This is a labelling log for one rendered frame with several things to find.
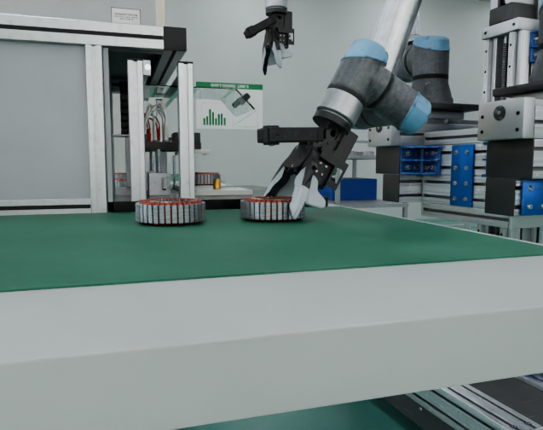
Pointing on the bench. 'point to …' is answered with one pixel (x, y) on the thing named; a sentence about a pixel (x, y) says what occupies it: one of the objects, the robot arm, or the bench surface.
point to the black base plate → (122, 203)
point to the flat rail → (170, 95)
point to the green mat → (216, 246)
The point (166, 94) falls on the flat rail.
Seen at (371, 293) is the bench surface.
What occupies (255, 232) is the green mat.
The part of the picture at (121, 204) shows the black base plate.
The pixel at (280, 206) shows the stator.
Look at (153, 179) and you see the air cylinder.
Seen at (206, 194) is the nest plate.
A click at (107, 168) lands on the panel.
